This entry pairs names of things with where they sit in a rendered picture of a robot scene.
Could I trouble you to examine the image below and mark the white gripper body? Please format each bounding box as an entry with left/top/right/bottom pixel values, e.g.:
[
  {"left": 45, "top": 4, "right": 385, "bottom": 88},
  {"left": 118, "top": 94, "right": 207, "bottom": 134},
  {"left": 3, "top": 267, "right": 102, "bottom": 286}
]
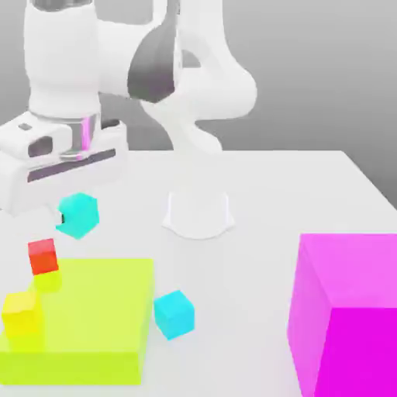
[{"left": 0, "top": 121, "right": 129, "bottom": 219}]

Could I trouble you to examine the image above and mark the small yellow cube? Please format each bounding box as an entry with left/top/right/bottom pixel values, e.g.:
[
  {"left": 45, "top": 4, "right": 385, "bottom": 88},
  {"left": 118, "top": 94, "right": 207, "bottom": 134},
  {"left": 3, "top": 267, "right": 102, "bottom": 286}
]
[{"left": 1, "top": 290, "right": 44, "bottom": 341}]

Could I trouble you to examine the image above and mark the small red cube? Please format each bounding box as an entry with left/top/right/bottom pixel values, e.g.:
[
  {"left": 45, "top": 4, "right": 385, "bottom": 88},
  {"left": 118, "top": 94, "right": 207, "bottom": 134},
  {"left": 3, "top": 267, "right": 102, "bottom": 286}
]
[{"left": 27, "top": 237, "right": 60, "bottom": 277}]

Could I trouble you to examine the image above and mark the large magenta box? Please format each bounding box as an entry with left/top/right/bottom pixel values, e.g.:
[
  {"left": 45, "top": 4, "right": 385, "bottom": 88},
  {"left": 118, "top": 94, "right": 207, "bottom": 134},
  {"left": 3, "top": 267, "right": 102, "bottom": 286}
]
[{"left": 286, "top": 233, "right": 397, "bottom": 397}]

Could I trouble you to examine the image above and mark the large lime box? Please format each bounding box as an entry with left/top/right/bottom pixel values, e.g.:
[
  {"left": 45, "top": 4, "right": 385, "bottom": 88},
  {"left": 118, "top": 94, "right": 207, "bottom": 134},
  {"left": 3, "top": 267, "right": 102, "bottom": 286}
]
[{"left": 0, "top": 257, "right": 155, "bottom": 386}]

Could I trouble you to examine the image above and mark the small cyan cube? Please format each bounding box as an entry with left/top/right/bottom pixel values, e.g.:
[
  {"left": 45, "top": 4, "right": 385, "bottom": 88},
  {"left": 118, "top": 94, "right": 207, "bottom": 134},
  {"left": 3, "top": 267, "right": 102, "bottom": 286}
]
[
  {"left": 153, "top": 289, "right": 196, "bottom": 341},
  {"left": 55, "top": 192, "right": 101, "bottom": 240}
]

